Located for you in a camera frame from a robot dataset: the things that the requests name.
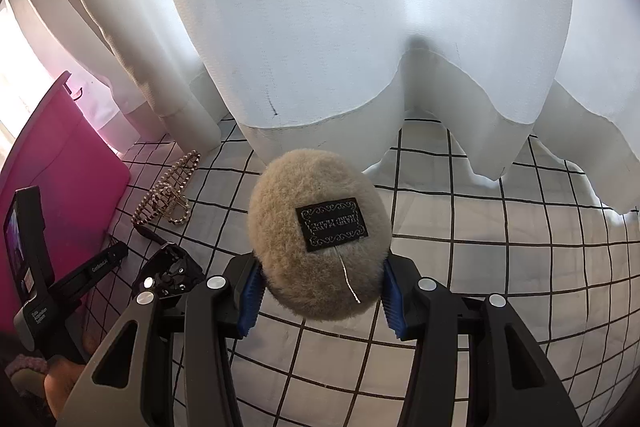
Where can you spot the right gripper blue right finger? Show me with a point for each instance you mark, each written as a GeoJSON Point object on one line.
{"type": "Point", "coordinates": [415, 305]}

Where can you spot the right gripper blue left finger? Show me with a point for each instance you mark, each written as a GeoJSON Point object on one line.
{"type": "Point", "coordinates": [229, 302]}

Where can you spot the gold pearl hair claw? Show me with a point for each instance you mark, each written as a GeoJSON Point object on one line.
{"type": "Point", "coordinates": [165, 199]}

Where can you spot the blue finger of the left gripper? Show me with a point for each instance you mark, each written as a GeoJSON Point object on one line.
{"type": "Point", "coordinates": [168, 275]}

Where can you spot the white sheer curtain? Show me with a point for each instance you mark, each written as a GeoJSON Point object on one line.
{"type": "Point", "coordinates": [339, 75]}

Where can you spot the black wrist watch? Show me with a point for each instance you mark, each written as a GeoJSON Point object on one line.
{"type": "Point", "coordinates": [152, 236]}

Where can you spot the beige fuzzy round pouch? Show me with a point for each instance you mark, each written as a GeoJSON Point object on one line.
{"type": "Point", "coordinates": [321, 233]}

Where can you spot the pink storage box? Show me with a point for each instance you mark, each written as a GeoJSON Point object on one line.
{"type": "Point", "coordinates": [81, 180]}

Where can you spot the person left hand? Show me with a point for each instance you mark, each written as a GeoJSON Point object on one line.
{"type": "Point", "coordinates": [59, 382]}

